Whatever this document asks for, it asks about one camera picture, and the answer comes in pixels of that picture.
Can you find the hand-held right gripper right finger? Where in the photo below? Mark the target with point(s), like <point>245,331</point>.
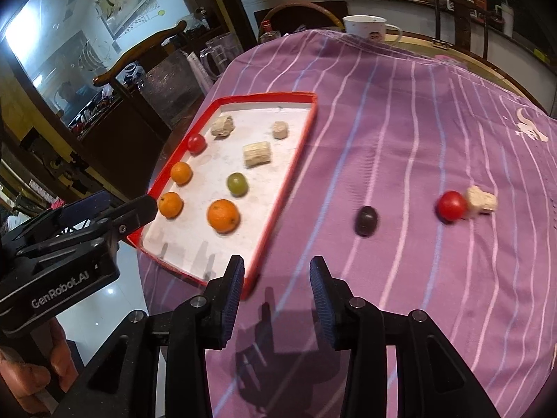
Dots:
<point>324,305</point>

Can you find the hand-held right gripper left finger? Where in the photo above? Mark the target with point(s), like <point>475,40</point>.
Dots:
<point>233,300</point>

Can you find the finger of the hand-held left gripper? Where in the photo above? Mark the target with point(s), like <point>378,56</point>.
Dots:
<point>89,203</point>
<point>137,213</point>

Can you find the red rimmed white tray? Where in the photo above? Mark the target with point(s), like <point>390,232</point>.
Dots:
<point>196,235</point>

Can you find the large orange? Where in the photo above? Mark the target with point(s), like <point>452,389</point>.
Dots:
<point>223,215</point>

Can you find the red tomato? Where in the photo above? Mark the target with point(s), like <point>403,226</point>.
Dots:
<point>196,143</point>
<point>451,206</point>

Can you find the dark purple plum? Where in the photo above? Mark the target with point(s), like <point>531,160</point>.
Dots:
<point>366,220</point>

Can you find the green round fruit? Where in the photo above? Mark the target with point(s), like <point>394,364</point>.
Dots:
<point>237,183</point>

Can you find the large beige food chunk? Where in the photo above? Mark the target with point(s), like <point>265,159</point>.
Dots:
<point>257,154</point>

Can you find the beige food chunk brown end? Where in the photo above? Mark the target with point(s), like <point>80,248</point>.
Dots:
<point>281,130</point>

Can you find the heart shaped beige food chunk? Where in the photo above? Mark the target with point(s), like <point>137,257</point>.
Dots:
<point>481,200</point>

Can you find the person's left hand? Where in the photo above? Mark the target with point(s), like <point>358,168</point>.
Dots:
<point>26,379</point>

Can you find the curved wooden chair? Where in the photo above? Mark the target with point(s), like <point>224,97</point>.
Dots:
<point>139,50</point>

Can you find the glass pitcher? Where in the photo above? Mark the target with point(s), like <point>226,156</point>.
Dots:
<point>222,56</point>

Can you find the purple striped cloth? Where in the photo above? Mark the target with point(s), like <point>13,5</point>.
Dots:
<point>391,139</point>

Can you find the red capped bottle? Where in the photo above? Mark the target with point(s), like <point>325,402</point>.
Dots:
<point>270,32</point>

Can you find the white cartoon mug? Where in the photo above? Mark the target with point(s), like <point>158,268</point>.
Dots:
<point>365,26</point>

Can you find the dark wooden chair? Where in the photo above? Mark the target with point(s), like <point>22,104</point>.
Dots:
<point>457,0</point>

